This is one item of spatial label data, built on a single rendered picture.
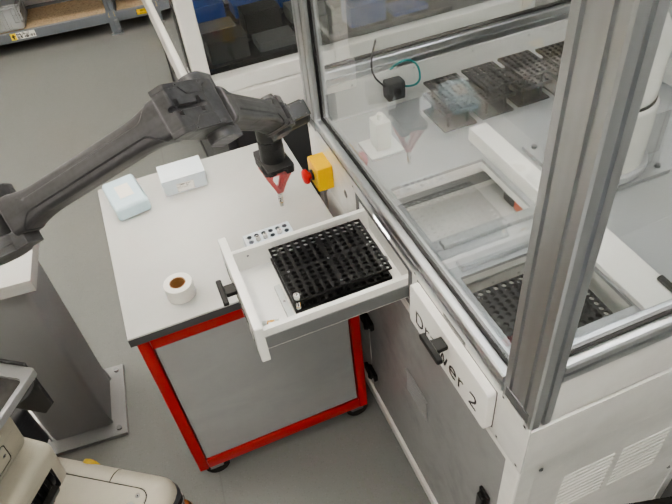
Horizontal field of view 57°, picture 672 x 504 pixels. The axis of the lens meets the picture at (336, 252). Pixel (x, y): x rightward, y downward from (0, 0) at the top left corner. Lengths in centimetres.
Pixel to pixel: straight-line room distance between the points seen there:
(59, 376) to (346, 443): 92
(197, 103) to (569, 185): 53
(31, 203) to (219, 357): 78
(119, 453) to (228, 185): 99
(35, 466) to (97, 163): 64
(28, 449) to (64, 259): 175
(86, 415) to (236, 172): 97
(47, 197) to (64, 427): 142
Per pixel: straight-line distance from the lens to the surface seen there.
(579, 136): 69
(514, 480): 124
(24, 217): 104
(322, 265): 135
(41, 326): 196
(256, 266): 146
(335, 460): 209
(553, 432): 112
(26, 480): 136
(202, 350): 162
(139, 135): 93
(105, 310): 272
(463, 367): 116
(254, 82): 200
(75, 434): 237
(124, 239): 177
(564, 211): 74
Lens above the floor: 185
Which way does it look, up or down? 44 degrees down
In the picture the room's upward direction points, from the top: 7 degrees counter-clockwise
